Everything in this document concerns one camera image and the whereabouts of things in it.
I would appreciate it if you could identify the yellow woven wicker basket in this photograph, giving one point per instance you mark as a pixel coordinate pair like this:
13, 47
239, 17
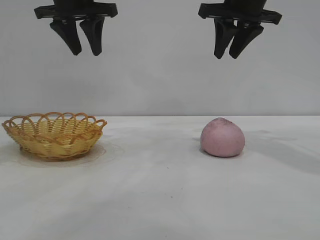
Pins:
55, 147

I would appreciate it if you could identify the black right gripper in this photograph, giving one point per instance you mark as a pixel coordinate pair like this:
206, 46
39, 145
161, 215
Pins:
240, 10

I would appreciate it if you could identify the pink peach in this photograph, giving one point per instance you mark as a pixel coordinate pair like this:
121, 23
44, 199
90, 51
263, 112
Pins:
222, 140

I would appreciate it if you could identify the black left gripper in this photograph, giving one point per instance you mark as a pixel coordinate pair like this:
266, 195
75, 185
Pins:
75, 8

